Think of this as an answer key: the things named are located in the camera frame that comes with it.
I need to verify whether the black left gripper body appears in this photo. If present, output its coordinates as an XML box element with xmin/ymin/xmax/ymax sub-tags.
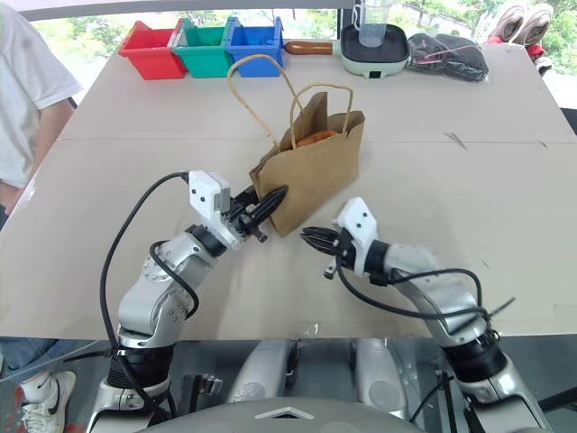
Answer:
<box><xmin>224</xmin><ymin>191</ymin><xmax>271</xmax><ymax>245</ymax></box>

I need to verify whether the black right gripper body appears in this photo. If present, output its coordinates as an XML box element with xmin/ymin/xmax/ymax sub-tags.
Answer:
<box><xmin>324</xmin><ymin>227</ymin><xmax>358</xmax><ymax>280</ymax></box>

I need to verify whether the brown paper bag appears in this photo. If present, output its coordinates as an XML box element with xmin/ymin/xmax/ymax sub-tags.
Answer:
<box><xmin>226</xmin><ymin>53</ymin><xmax>366</xmax><ymax>238</ymax></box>

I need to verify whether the orange plush toy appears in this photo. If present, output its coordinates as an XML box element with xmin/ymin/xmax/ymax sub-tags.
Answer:
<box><xmin>294</xmin><ymin>129</ymin><xmax>339</xmax><ymax>148</ymax></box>

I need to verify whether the silver robot leg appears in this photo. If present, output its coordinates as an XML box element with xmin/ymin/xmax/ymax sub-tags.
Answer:
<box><xmin>353</xmin><ymin>337</ymin><xmax>408</xmax><ymax>419</ymax></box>
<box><xmin>226</xmin><ymin>337</ymin><xmax>299</xmax><ymax>405</ymax></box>

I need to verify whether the blue plastic bin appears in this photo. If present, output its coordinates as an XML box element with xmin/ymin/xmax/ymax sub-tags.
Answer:
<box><xmin>224</xmin><ymin>15</ymin><xmax>287</xmax><ymax>78</ymax></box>

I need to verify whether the green plastic bin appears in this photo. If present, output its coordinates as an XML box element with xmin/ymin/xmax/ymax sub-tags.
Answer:
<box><xmin>170</xmin><ymin>17</ymin><xmax>235</xmax><ymax>79</ymax></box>

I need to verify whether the red plastic bin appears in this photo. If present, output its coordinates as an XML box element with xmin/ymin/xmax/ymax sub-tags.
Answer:
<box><xmin>117</xmin><ymin>23</ymin><xmax>188</xmax><ymax>81</ymax></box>

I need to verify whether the grey robot torso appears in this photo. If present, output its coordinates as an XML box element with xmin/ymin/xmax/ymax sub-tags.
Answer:
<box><xmin>147</xmin><ymin>395</ymin><xmax>435</xmax><ymax>433</ymax></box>

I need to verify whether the mint electric frying pan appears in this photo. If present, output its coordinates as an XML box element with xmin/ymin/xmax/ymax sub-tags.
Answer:
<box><xmin>283</xmin><ymin>23</ymin><xmax>413</xmax><ymax>81</ymax></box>

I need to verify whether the clear plastic measuring cup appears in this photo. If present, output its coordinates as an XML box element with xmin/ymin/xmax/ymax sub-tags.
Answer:
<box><xmin>352</xmin><ymin>0</ymin><xmax>391</xmax><ymax>49</ymax></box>

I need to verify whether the black cloth in plastic wrap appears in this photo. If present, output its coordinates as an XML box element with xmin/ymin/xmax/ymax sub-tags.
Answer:
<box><xmin>405</xmin><ymin>32</ymin><xmax>490</xmax><ymax>84</ymax></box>

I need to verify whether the person in white shirt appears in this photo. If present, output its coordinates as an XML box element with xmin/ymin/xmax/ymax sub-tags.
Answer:
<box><xmin>0</xmin><ymin>3</ymin><xmax>83</xmax><ymax>384</ymax></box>

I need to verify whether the white sneaker with black logo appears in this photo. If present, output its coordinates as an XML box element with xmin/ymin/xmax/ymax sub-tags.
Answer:
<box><xmin>19</xmin><ymin>370</ymin><xmax>78</xmax><ymax>433</ymax></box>

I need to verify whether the pink grey sneaker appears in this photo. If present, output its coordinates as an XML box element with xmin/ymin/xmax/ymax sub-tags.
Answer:
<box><xmin>513</xmin><ymin>3</ymin><xmax>555</xmax><ymax>47</ymax></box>
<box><xmin>486</xmin><ymin>3</ymin><xmax>527</xmax><ymax>45</ymax></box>

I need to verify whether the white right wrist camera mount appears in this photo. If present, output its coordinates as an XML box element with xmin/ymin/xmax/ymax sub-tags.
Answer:
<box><xmin>332</xmin><ymin>196</ymin><xmax>380</xmax><ymax>277</ymax></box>

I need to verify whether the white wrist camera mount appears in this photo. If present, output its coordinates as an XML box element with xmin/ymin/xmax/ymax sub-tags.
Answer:
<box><xmin>332</xmin><ymin>196</ymin><xmax>380</xmax><ymax>277</ymax></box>
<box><xmin>188</xmin><ymin>170</ymin><xmax>247</xmax><ymax>252</ymax></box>

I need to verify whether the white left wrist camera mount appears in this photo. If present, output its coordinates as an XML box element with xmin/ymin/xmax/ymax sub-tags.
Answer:
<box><xmin>188</xmin><ymin>170</ymin><xmax>247</xmax><ymax>252</ymax></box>

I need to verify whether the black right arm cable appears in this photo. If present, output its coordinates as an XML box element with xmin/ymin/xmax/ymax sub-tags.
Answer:
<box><xmin>335</xmin><ymin>264</ymin><xmax>517</xmax><ymax>324</ymax></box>

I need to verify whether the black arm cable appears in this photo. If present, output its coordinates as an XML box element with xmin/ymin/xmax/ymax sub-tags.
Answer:
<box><xmin>335</xmin><ymin>264</ymin><xmax>517</xmax><ymax>324</ymax></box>
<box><xmin>99</xmin><ymin>170</ymin><xmax>202</xmax><ymax>423</ymax></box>

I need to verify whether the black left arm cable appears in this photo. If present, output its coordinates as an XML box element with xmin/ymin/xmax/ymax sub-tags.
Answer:
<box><xmin>99</xmin><ymin>170</ymin><xmax>202</xmax><ymax>423</ymax></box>

